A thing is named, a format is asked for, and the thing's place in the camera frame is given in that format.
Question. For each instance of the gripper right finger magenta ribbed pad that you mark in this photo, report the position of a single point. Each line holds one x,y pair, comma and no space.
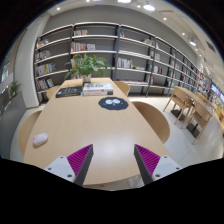
152,166

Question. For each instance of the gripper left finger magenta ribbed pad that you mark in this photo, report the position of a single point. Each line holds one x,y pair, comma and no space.
74,167

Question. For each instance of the white computer mouse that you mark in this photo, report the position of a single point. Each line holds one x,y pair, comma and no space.
39,139

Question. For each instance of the dark round mouse pad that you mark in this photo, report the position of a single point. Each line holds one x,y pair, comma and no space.
113,103

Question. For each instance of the wooden chair right near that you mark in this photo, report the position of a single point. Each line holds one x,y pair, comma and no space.
155,119

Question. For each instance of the wooden chair left near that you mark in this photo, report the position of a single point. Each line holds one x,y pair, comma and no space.
25,131

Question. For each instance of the black book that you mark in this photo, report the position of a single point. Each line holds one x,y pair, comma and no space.
69,91

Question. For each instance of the wooden chair far left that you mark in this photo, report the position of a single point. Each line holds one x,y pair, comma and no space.
51,91

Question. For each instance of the white and red book stack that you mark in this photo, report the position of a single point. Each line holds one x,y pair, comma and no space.
90,89

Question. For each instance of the wooden chair far right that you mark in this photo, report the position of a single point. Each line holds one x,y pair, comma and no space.
124,87

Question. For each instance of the small plant at left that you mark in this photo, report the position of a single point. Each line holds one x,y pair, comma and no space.
14,88

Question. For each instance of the green potted plant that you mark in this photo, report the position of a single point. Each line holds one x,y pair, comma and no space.
85,66

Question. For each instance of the large grey bookshelf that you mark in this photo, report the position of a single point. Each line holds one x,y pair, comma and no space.
148,64

